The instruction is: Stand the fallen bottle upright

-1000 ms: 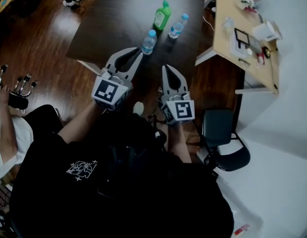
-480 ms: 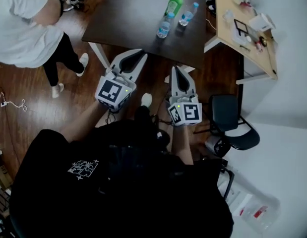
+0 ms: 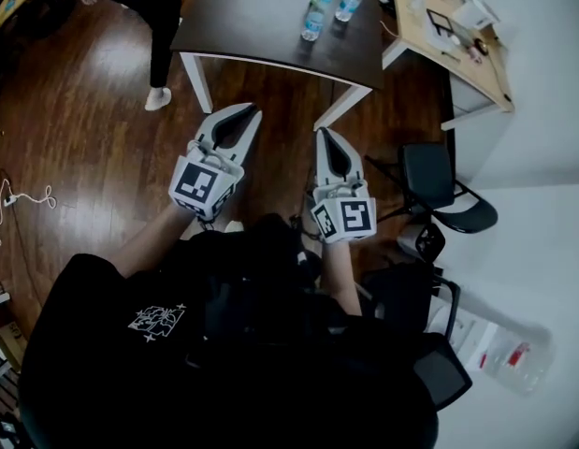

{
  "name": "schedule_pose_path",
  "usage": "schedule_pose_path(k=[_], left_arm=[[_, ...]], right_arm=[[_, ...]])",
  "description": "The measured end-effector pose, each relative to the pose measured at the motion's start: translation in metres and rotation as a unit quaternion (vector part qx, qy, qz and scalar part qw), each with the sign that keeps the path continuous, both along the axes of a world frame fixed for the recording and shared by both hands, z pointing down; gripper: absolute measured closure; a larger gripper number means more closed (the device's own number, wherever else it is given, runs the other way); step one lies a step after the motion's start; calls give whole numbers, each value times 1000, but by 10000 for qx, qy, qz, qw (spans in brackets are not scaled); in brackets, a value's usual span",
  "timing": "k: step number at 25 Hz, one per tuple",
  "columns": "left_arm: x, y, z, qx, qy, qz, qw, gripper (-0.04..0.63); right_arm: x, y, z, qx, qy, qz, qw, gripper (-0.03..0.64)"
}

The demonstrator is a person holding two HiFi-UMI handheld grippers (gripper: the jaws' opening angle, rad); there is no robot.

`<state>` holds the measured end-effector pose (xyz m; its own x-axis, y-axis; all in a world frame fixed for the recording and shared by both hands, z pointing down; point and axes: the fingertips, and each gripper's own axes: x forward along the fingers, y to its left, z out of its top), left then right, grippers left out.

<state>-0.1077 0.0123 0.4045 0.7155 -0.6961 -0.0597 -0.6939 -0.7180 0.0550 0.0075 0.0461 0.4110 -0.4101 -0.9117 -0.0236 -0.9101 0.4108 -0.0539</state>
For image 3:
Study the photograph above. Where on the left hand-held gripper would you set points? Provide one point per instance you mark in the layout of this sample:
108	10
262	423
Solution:
195	183

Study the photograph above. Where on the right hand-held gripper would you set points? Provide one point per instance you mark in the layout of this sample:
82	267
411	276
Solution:
354	215

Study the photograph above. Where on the person's right forearm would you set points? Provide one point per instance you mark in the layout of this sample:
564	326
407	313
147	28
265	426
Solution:
340	279

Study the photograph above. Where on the person's left forearm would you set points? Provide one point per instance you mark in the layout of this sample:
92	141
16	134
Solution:
151	243

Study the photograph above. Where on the clear plastic bottle blue cap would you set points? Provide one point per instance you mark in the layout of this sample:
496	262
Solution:
314	19
350	3

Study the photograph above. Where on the black folding chair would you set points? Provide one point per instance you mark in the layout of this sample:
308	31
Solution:
427	176

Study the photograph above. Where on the dark table with white legs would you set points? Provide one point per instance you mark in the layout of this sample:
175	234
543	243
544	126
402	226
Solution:
251	17

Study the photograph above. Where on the small black bin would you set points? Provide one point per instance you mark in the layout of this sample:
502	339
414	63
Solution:
427	241

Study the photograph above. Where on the light wooden desk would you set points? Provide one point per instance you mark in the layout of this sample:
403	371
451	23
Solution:
415	35

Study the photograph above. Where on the clear cup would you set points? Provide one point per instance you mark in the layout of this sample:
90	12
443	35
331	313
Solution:
415	5

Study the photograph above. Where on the white box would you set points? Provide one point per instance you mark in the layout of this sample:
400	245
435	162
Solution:
473	12

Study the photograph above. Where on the white paper sheets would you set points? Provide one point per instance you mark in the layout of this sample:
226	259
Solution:
473	344

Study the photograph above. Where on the black office chair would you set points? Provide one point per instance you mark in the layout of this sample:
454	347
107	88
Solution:
438	372

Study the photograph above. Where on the clear plastic bag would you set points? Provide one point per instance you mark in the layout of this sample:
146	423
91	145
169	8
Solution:
518	363

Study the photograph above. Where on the person's black printed t-shirt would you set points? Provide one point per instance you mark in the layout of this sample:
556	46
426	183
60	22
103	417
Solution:
130	381

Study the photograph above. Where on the cardboard box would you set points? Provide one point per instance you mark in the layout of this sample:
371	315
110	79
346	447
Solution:
10	344

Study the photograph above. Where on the black picture frame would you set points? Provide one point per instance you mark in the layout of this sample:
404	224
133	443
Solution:
431	19

